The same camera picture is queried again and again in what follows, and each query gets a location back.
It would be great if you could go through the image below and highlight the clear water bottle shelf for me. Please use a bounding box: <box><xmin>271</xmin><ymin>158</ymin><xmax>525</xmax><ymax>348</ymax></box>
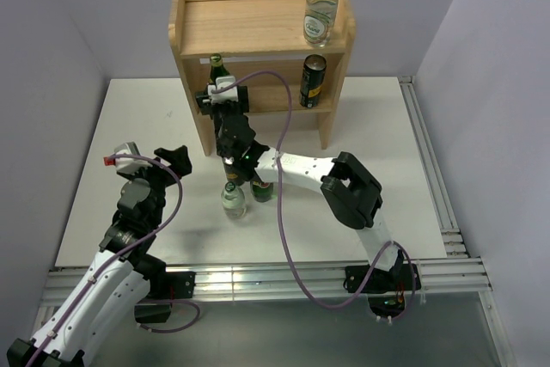
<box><xmin>303</xmin><ymin>0</ymin><xmax>339</xmax><ymax>47</ymax></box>

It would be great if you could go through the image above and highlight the aluminium rail frame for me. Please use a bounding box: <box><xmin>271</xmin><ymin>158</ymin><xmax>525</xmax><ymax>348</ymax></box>
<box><xmin>34</xmin><ymin>76</ymin><xmax>516</xmax><ymax>366</ymax></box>

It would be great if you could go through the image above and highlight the wooden two-tier shelf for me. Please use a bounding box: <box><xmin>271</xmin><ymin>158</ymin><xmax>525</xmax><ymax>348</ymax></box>
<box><xmin>168</xmin><ymin>0</ymin><xmax>356</xmax><ymax>156</ymax></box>

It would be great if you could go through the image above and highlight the black beverage can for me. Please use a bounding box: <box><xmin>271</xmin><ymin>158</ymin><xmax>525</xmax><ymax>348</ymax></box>
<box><xmin>300</xmin><ymin>54</ymin><xmax>327</xmax><ymax>108</ymax></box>
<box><xmin>222</xmin><ymin>158</ymin><xmax>247</xmax><ymax>187</ymax></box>

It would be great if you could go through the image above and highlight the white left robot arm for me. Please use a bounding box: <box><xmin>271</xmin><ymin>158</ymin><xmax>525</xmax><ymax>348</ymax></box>
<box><xmin>7</xmin><ymin>142</ymin><xmax>192</xmax><ymax>366</ymax></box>

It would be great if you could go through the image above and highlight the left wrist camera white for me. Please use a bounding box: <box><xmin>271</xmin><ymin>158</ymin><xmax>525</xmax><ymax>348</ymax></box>
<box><xmin>103</xmin><ymin>142</ymin><xmax>150</xmax><ymax>175</ymax></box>

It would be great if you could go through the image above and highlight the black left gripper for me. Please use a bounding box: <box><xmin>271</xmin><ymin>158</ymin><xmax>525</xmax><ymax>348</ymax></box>
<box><xmin>123</xmin><ymin>146</ymin><xmax>191</xmax><ymax>226</ymax></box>

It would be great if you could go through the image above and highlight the green glass bottle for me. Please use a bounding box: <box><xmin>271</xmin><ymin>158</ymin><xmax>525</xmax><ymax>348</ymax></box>
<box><xmin>209</xmin><ymin>53</ymin><xmax>228</xmax><ymax>84</ymax></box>
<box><xmin>250</xmin><ymin>180</ymin><xmax>274</xmax><ymax>203</ymax></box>

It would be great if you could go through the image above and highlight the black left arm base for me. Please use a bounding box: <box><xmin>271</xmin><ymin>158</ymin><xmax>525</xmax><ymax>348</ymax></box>
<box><xmin>133</xmin><ymin>271</ymin><xmax>196</xmax><ymax>326</ymax></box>

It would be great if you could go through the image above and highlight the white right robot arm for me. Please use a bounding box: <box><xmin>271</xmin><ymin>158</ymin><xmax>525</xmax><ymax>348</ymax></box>
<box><xmin>195</xmin><ymin>84</ymin><xmax>392</xmax><ymax>260</ymax></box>

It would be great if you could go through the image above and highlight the clear water bottle front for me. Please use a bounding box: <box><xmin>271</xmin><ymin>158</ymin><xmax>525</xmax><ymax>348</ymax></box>
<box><xmin>221</xmin><ymin>181</ymin><xmax>247</xmax><ymax>219</ymax></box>

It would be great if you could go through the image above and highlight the green glass bottle front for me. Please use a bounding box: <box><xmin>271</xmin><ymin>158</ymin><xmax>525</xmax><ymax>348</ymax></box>
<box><xmin>209</xmin><ymin>53</ymin><xmax>228</xmax><ymax>84</ymax></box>

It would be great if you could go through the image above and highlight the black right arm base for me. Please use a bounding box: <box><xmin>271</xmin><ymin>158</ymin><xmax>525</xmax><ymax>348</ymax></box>
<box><xmin>361</xmin><ymin>248</ymin><xmax>422</xmax><ymax>325</ymax></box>

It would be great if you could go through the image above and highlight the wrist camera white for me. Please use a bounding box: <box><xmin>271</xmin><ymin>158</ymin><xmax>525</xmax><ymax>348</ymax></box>
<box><xmin>207</xmin><ymin>75</ymin><xmax>239</xmax><ymax>105</ymax></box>
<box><xmin>103</xmin><ymin>142</ymin><xmax>150</xmax><ymax>175</ymax></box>

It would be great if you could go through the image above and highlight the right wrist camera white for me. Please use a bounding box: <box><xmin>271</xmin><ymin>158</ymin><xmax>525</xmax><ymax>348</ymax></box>
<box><xmin>207</xmin><ymin>75</ymin><xmax>239</xmax><ymax>105</ymax></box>

